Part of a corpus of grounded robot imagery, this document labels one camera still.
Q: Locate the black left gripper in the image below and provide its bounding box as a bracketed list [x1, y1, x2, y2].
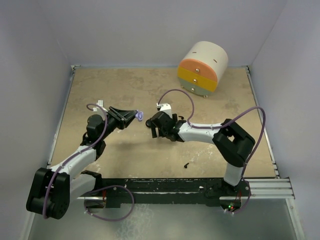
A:
[99, 106, 137, 140]

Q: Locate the purple earbud charging case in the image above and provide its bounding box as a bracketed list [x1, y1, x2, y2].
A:
[135, 111, 144, 122]

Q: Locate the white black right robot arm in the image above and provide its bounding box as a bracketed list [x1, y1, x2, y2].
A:
[149, 111, 256, 196]

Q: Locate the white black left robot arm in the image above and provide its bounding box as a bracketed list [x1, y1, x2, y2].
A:
[26, 103, 144, 220]

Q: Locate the black earbud charging case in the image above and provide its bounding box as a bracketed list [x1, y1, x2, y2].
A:
[145, 119, 151, 128]

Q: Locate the round three-drawer storage box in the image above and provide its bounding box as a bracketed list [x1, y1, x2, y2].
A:
[177, 41, 229, 98]

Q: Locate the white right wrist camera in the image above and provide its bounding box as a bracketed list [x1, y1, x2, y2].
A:
[156, 103, 173, 118]

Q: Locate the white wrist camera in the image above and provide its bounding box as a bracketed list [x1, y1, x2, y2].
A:
[156, 103, 173, 118]
[92, 99, 106, 114]

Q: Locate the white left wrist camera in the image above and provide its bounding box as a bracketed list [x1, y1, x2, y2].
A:
[92, 99, 106, 114]

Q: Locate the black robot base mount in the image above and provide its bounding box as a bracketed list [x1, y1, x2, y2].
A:
[84, 173, 251, 210]

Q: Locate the aluminium frame rail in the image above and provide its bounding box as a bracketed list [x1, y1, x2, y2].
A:
[76, 176, 296, 201]

